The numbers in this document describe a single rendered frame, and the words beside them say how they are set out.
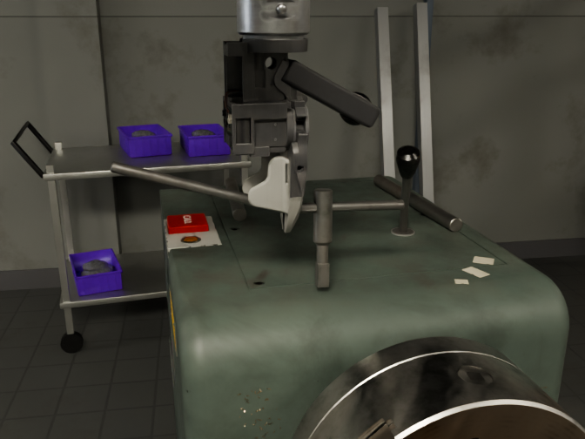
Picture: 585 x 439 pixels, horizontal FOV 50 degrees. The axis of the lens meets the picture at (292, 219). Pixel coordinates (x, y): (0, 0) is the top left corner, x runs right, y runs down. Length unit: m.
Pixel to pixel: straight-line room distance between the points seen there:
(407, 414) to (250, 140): 0.32
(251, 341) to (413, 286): 0.21
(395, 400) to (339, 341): 0.12
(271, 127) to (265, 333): 0.22
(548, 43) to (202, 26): 2.07
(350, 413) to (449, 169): 3.49
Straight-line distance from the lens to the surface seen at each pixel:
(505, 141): 4.18
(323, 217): 0.71
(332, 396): 0.67
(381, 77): 3.50
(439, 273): 0.82
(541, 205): 4.42
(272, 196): 0.68
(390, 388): 0.63
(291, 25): 0.64
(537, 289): 0.83
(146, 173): 0.68
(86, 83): 3.58
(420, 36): 3.62
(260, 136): 0.65
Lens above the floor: 1.57
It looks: 18 degrees down
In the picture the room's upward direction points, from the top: straight up
